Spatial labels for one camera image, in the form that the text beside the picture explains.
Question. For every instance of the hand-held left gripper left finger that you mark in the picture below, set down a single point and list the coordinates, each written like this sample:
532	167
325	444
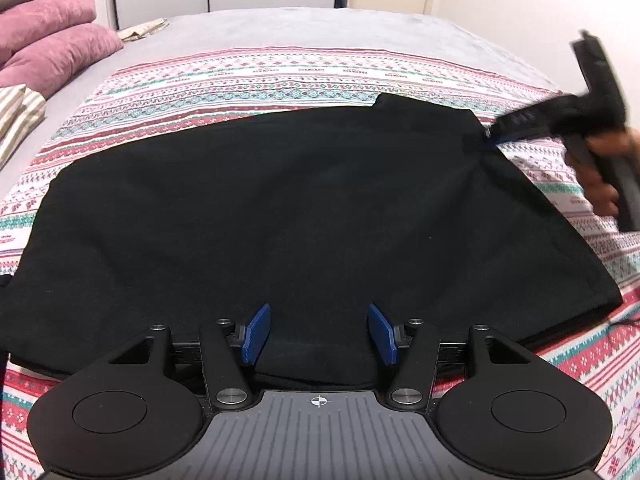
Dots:
257	330

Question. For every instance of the beige folded cloth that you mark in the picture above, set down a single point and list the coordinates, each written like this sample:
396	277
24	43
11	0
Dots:
142	30

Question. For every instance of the grey bed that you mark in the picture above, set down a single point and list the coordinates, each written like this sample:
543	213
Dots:
300	27

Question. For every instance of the striped beige pillow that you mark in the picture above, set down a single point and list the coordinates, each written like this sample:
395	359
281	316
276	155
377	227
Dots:
20	120

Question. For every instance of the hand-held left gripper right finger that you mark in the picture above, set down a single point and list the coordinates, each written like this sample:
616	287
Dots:
381	332

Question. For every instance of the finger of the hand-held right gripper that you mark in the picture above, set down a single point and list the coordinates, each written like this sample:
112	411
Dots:
530	120

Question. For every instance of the person's right hand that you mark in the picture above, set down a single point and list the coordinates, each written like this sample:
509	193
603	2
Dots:
602	195

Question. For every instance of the black pants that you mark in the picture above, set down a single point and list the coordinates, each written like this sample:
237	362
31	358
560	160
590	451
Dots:
280	210

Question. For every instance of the patterned pink white blanket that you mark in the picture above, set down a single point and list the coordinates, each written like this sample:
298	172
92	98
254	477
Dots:
250	80

